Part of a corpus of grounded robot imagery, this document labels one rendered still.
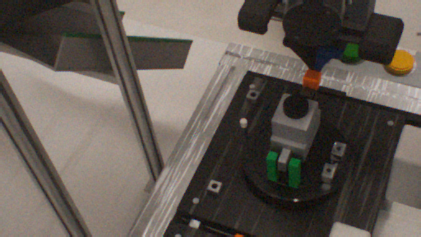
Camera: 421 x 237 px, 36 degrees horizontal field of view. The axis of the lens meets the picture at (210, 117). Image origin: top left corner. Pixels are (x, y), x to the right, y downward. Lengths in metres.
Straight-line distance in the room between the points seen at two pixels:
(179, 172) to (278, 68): 0.22
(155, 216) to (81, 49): 0.25
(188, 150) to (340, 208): 0.23
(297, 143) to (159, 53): 0.23
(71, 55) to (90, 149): 0.35
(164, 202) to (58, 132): 0.29
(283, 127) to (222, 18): 0.47
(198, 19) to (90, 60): 0.47
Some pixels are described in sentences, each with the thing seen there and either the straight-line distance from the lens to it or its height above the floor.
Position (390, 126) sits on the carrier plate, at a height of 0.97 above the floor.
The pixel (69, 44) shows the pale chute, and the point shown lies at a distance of 0.73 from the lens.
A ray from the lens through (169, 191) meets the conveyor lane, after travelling 0.88.
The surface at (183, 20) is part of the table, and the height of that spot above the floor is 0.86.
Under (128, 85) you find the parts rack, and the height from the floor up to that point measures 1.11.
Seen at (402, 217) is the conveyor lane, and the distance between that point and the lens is 0.90.
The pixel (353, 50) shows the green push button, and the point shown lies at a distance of 0.99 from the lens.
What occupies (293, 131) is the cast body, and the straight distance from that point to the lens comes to 0.77.
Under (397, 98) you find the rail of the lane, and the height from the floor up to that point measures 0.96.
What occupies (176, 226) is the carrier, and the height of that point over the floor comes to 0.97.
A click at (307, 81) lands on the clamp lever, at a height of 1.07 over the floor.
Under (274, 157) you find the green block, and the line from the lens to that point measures 0.79.
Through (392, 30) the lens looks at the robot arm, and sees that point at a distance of 0.76.
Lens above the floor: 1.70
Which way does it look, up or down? 53 degrees down
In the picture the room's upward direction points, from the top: 10 degrees counter-clockwise
